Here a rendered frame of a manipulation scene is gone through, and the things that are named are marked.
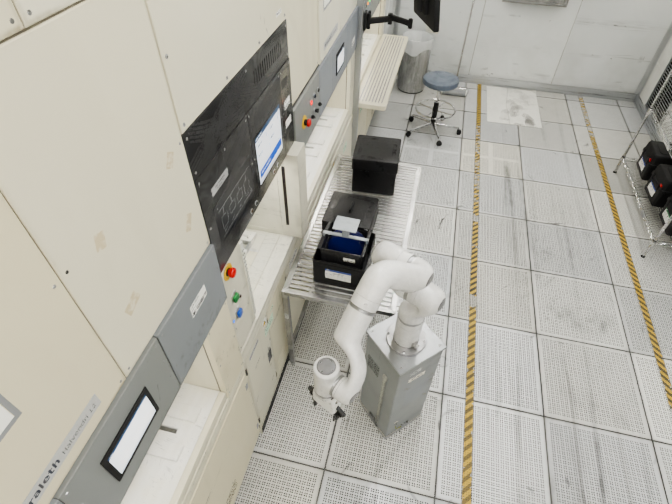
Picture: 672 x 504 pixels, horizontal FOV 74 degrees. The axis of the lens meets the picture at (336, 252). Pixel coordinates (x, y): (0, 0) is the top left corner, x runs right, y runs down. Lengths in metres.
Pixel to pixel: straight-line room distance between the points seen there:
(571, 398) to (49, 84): 3.02
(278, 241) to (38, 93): 1.73
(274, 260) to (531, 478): 1.83
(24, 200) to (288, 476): 2.14
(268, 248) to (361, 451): 1.25
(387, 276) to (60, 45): 0.97
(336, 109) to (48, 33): 2.85
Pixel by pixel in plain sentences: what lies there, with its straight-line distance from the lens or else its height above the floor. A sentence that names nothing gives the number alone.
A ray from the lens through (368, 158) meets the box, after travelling 2.79.
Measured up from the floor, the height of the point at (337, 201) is 0.86.
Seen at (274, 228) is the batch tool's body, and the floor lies 0.90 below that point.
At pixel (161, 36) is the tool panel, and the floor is 2.19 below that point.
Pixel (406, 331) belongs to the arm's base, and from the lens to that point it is 2.04.
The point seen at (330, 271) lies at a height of 0.87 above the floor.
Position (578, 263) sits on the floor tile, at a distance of 4.01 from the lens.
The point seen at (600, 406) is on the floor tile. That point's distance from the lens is 3.28.
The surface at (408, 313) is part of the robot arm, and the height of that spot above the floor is 1.02.
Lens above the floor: 2.58
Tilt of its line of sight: 46 degrees down
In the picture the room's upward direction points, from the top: 1 degrees clockwise
